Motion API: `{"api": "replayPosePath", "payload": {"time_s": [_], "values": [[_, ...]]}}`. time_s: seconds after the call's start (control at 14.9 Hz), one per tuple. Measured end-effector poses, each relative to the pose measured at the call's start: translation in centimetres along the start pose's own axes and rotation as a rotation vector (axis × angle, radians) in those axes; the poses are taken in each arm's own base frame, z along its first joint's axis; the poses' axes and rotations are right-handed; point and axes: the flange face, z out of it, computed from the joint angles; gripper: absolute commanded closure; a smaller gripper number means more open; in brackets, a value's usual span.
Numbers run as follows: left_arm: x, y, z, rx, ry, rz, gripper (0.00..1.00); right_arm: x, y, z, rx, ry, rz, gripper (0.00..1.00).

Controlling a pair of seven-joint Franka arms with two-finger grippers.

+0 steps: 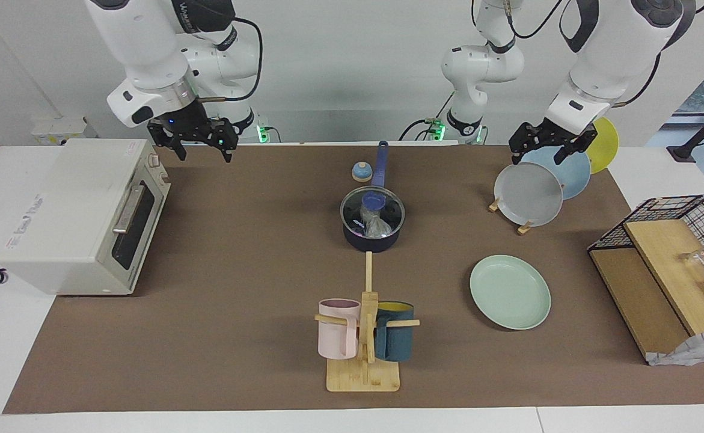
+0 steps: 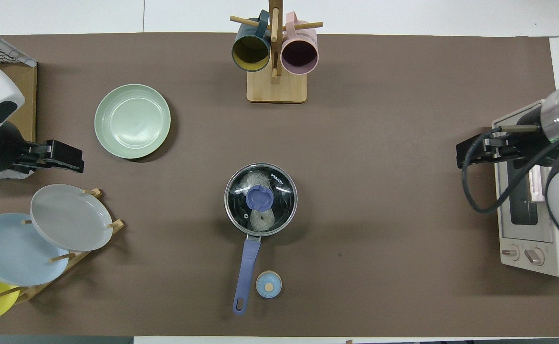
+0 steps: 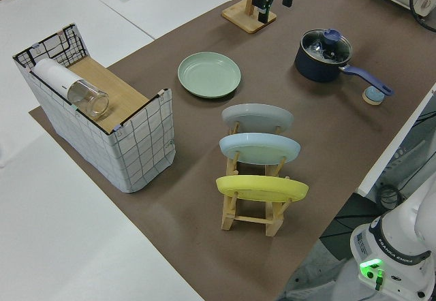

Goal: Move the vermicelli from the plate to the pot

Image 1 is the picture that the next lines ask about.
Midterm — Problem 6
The glass lid with blue knob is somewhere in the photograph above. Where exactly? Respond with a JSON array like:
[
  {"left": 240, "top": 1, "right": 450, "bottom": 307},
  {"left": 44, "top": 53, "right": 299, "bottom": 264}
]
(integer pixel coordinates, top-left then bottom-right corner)
[{"left": 340, "top": 186, "right": 406, "bottom": 239}]

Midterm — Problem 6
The light blue plate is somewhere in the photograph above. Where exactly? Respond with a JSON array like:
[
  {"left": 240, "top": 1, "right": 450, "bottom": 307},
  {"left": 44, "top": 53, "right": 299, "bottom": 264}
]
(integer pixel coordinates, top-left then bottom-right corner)
[{"left": 523, "top": 147, "right": 592, "bottom": 200}]

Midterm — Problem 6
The grey plate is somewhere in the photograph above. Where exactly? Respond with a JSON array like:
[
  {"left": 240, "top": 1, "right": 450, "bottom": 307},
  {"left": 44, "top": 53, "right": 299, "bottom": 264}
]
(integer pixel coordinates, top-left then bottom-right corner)
[{"left": 494, "top": 161, "right": 564, "bottom": 227}]

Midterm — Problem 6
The yellow plate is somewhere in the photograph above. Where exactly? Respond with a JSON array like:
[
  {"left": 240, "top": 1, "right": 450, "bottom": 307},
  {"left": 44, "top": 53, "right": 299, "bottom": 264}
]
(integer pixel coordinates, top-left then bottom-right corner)
[{"left": 585, "top": 117, "right": 620, "bottom": 175}]

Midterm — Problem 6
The wooden plate rack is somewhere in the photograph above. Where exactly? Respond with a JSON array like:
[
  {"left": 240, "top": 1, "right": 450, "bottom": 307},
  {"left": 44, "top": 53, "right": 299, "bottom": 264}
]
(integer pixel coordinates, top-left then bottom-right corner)
[{"left": 489, "top": 200, "right": 536, "bottom": 235}]

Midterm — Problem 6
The light green plate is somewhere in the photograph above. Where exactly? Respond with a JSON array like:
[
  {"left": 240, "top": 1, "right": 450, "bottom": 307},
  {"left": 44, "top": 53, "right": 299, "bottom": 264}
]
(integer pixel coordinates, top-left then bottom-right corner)
[{"left": 470, "top": 254, "right": 552, "bottom": 331}]

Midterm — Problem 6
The white power strip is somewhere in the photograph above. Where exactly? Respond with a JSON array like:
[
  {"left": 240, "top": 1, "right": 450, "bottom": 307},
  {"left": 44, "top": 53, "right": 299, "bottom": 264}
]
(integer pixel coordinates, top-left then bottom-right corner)
[{"left": 32, "top": 117, "right": 97, "bottom": 146}]

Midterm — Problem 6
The white toaster oven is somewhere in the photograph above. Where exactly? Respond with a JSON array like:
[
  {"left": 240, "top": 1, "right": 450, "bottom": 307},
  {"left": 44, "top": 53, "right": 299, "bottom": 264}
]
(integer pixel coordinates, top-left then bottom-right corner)
[{"left": 0, "top": 138, "right": 172, "bottom": 296}]

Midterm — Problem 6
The light wooden cutting board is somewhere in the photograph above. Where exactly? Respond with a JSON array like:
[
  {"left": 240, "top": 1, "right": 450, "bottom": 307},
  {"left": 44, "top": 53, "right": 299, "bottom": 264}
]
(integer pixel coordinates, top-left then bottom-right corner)
[{"left": 624, "top": 218, "right": 704, "bottom": 336}]

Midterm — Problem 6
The clear glass cup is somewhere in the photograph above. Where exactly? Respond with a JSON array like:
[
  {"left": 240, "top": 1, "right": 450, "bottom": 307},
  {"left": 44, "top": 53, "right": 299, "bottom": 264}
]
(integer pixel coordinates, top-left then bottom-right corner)
[{"left": 679, "top": 247, "right": 704, "bottom": 283}]

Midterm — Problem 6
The brown table mat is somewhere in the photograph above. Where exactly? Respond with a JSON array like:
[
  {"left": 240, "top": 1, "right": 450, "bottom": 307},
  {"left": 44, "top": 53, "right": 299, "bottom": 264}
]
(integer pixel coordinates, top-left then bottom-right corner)
[{"left": 3, "top": 144, "right": 704, "bottom": 414}]

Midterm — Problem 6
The pink mug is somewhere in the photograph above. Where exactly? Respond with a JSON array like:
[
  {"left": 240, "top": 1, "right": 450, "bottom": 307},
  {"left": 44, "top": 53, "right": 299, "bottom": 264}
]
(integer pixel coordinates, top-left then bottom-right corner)
[{"left": 318, "top": 299, "right": 361, "bottom": 360}]

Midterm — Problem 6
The teal mug with yellow inside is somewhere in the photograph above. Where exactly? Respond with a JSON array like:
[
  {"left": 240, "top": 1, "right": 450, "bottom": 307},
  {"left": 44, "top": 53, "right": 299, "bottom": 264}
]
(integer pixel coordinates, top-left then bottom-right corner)
[{"left": 375, "top": 301, "right": 415, "bottom": 362}]

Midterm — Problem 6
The grey crumpled bag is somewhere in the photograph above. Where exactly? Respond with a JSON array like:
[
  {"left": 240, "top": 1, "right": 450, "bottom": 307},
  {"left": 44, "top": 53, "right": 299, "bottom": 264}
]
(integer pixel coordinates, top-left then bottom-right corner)
[{"left": 646, "top": 327, "right": 704, "bottom": 367}]

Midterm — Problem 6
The wooden mug rack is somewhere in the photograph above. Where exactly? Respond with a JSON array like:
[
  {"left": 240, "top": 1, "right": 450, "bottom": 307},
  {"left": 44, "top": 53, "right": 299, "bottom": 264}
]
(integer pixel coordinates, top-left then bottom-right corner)
[{"left": 314, "top": 251, "right": 420, "bottom": 393}]

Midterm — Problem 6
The black wire basket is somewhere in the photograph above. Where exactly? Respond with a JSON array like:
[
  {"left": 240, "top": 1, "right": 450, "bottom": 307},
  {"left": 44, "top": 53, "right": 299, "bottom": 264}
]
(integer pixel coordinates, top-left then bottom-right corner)
[{"left": 588, "top": 194, "right": 704, "bottom": 274}]

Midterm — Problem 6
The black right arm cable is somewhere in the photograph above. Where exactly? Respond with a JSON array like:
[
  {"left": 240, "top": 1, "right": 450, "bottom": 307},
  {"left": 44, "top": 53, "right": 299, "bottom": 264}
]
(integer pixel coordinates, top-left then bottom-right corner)
[{"left": 198, "top": 17, "right": 263, "bottom": 103}]

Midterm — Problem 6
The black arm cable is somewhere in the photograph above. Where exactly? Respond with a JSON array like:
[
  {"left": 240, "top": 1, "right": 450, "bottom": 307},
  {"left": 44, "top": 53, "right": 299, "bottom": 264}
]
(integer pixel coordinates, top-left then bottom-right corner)
[
  {"left": 475, "top": 0, "right": 704, "bottom": 109},
  {"left": 198, "top": 17, "right": 263, "bottom": 103}
]

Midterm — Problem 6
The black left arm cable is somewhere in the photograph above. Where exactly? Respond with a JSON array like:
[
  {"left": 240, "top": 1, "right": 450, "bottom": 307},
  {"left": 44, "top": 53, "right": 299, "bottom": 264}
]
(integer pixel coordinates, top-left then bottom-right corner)
[{"left": 475, "top": 0, "right": 704, "bottom": 109}]

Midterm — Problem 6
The dark pot with blue handle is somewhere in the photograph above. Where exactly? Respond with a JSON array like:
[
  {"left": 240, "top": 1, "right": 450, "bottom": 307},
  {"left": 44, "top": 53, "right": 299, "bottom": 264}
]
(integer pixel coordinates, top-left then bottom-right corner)
[{"left": 341, "top": 141, "right": 406, "bottom": 253}]

